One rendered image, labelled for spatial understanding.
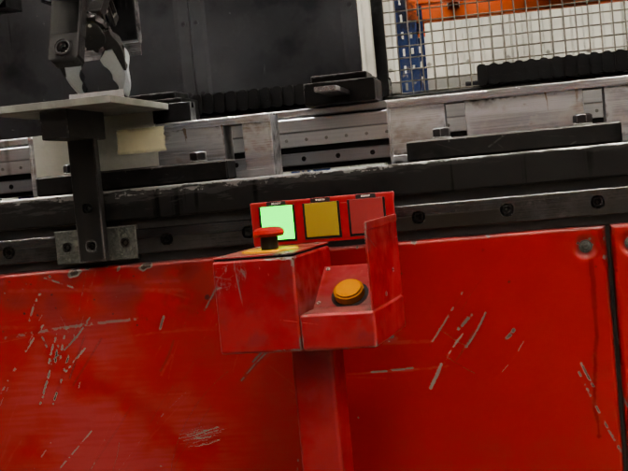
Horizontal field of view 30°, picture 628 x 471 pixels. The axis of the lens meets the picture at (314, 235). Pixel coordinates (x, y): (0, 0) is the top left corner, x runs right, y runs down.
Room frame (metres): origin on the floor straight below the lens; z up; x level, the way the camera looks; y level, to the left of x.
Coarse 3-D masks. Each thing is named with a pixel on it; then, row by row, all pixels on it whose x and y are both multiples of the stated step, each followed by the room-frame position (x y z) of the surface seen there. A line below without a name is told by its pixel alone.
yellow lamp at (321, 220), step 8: (312, 208) 1.55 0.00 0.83; (320, 208) 1.55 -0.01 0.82; (328, 208) 1.55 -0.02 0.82; (336, 208) 1.54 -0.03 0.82; (312, 216) 1.55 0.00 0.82; (320, 216) 1.55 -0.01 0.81; (328, 216) 1.55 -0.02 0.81; (336, 216) 1.54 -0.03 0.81; (312, 224) 1.55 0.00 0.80; (320, 224) 1.55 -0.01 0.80; (328, 224) 1.55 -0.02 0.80; (336, 224) 1.54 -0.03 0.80; (312, 232) 1.55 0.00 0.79; (320, 232) 1.55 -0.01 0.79; (328, 232) 1.55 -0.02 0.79; (336, 232) 1.54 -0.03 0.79
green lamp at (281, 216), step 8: (264, 208) 1.57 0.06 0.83; (272, 208) 1.57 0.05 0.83; (280, 208) 1.57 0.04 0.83; (288, 208) 1.56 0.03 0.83; (264, 216) 1.57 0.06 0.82; (272, 216) 1.57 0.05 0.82; (280, 216) 1.57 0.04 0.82; (288, 216) 1.56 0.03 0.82; (264, 224) 1.57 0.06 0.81; (272, 224) 1.57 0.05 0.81; (280, 224) 1.57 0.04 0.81; (288, 224) 1.56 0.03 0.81; (288, 232) 1.56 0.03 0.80
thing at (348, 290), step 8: (344, 280) 1.47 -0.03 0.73; (352, 280) 1.46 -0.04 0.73; (336, 288) 1.46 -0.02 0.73; (344, 288) 1.45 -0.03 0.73; (352, 288) 1.45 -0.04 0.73; (360, 288) 1.45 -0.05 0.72; (336, 296) 1.45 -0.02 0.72; (344, 296) 1.44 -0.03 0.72; (352, 296) 1.44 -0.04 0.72; (360, 296) 1.45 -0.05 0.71; (344, 304) 1.45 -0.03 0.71
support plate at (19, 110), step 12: (96, 96) 1.56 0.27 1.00; (108, 96) 1.55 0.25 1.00; (120, 96) 1.59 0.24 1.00; (0, 108) 1.58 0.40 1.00; (12, 108) 1.58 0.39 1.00; (24, 108) 1.57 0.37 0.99; (36, 108) 1.57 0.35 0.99; (48, 108) 1.57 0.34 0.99; (60, 108) 1.59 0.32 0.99; (72, 108) 1.61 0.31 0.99; (84, 108) 1.63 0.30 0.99; (96, 108) 1.65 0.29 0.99; (108, 108) 1.67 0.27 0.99; (120, 108) 1.69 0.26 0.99; (132, 108) 1.72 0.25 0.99; (144, 108) 1.74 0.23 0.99; (156, 108) 1.76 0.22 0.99
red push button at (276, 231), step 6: (258, 228) 1.48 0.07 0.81; (264, 228) 1.47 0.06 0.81; (270, 228) 1.47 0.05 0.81; (276, 228) 1.47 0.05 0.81; (282, 228) 1.48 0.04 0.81; (258, 234) 1.47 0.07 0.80; (264, 234) 1.47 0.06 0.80; (270, 234) 1.47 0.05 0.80; (276, 234) 1.47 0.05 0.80; (282, 234) 1.48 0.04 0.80; (264, 240) 1.47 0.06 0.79; (270, 240) 1.47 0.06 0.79; (276, 240) 1.48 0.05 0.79; (264, 246) 1.48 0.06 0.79; (270, 246) 1.47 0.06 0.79; (276, 246) 1.48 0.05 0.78
